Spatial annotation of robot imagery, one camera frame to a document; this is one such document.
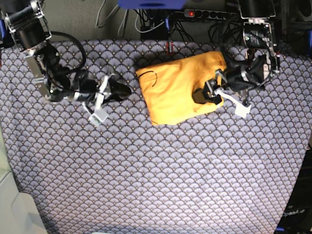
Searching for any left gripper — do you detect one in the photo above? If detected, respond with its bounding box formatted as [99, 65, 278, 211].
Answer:
[192, 66, 258, 118]

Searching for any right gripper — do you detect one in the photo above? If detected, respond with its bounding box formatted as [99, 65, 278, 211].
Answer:
[67, 70, 132, 115]

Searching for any yellow T-shirt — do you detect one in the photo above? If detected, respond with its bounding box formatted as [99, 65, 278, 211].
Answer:
[136, 51, 226, 126]

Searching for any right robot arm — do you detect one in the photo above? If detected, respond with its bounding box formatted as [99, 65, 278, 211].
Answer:
[0, 0, 132, 115]

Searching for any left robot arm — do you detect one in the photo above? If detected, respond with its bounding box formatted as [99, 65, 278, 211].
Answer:
[192, 0, 280, 118]

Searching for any blue fan-patterned tablecloth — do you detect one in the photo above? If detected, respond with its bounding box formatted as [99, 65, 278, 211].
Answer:
[0, 40, 312, 234]

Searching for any red black table clamp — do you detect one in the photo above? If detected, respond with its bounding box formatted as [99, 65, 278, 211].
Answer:
[166, 41, 174, 55]

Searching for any black power strip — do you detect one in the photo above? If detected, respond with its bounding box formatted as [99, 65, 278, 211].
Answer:
[183, 9, 235, 20]

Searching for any black OpenArm box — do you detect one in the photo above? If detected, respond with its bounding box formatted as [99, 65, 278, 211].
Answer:
[275, 150, 312, 234]

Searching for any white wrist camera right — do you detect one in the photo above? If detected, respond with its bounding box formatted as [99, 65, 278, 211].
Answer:
[88, 108, 109, 127]

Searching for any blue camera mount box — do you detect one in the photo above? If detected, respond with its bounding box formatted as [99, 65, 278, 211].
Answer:
[117, 0, 186, 9]

